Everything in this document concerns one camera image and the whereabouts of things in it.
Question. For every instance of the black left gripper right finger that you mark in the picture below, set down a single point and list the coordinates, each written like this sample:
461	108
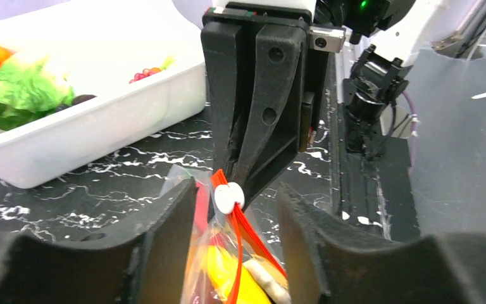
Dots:
330	261

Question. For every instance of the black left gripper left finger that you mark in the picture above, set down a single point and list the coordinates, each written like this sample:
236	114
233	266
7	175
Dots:
140	259

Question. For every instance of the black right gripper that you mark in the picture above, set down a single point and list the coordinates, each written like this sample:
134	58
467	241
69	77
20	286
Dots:
252	52

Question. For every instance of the white toy radish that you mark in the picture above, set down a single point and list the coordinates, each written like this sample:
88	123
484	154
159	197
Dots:
272	282

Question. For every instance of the yellow toy banana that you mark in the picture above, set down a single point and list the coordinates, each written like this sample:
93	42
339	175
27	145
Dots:
221	267

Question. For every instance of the clear zip bag orange zipper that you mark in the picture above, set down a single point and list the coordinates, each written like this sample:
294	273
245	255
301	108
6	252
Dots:
219	220

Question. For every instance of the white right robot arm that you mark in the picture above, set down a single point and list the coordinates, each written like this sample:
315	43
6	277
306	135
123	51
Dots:
397	31

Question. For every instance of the red toy grape bunch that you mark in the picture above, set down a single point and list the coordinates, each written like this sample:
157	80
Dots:
145	73

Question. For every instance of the white plastic bin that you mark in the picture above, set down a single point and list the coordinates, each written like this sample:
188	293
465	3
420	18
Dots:
103	44

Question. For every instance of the green toy lettuce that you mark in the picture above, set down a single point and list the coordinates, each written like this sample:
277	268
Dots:
32	86

